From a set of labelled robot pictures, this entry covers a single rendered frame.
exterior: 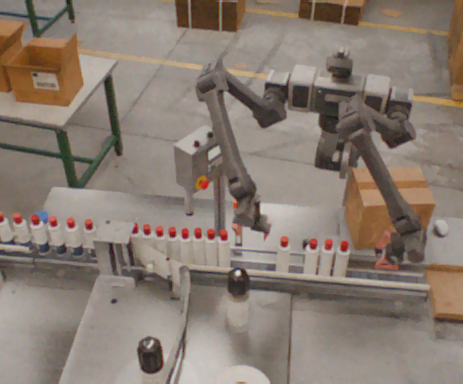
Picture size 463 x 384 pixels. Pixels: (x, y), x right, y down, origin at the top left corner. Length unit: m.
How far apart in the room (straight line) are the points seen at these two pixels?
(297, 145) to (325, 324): 2.41
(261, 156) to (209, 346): 2.44
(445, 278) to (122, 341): 1.36
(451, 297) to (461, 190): 1.95
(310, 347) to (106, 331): 0.78
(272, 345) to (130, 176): 2.36
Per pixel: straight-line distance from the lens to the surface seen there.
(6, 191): 4.45
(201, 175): 2.19
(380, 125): 2.17
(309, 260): 2.39
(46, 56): 3.92
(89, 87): 3.88
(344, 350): 2.36
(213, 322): 2.33
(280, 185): 4.23
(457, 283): 2.68
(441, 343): 2.47
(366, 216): 2.53
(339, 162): 2.62
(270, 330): 2.31
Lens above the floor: 2.77
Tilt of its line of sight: 42 degrees down
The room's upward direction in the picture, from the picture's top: straight up
